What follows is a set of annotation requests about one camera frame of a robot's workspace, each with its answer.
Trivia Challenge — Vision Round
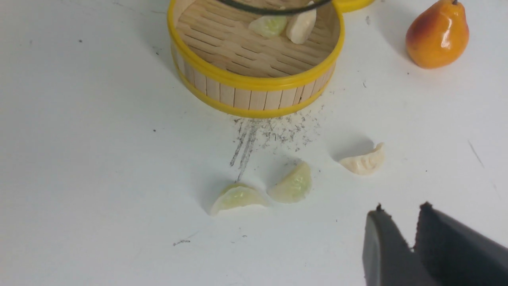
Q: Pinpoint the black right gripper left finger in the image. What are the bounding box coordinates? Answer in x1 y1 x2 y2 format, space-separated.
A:
362 203 441 286

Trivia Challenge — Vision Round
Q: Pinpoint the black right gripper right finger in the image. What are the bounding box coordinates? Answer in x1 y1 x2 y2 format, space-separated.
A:
413 203 508 286

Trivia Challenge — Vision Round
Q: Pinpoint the white pleated dumpling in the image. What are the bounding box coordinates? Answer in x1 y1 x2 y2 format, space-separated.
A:
339 142 386 176

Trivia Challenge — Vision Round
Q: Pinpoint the pale white dumpling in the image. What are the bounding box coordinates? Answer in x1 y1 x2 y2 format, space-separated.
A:
285 10 316 45

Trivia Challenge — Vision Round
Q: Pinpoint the bamboo steamer tray yellow rim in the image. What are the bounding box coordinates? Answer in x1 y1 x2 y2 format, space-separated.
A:
167 0 345 119

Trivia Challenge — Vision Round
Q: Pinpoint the orange yellow toy pear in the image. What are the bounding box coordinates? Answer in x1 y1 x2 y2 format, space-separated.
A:
405 0 470 69

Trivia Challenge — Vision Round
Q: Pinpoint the thick black cable left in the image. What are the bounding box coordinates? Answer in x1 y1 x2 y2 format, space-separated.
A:
216 0 333 16

